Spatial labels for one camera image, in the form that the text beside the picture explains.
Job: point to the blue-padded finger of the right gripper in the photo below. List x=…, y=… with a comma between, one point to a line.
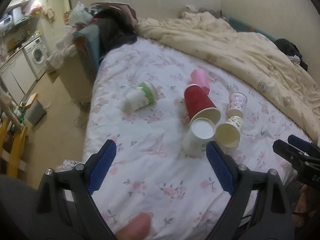
x=302, y=155

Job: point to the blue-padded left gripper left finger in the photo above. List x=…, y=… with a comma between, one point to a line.
x=65, y=208

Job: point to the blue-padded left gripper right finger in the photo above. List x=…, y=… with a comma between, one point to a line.
x=258, y=208

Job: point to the white cup with green dots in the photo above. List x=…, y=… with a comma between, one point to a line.
x=201, y=131

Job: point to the cream cup with cartoon print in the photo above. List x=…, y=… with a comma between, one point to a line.
x=228, y=133

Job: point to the small pink patterned cup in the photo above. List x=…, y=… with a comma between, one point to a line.
x=237, y=104

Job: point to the white cup with green band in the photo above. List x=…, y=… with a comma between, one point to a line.
x=140, y=96

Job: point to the red paper cup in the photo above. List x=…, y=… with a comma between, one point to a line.
x=199, y=105

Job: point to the bare fingertip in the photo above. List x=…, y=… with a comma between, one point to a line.
x=137, y=229

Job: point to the yellow wooden chair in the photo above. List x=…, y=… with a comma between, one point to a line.
x=12, y=159

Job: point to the grey waste bin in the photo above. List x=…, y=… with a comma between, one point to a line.
x=35, y=113

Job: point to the black clothing on bed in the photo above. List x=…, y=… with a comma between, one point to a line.
x=291, y=51

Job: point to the cream bear-print duvet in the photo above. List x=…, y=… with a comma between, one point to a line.
x=251, y=57

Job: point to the floral white bed sheet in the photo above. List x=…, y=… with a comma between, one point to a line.
x=150, y=172

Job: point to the white kitchen cabinet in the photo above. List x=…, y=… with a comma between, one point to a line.
x=17, y=76

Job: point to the white washing machine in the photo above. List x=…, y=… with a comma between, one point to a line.
x=36, y=55

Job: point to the teal cushioned headboard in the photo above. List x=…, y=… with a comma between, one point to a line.
x=87, y=42

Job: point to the dark clothes pile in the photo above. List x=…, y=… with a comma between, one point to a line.
x=116, y=23

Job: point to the white plastic bag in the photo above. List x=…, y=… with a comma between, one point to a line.
x=79, y=15

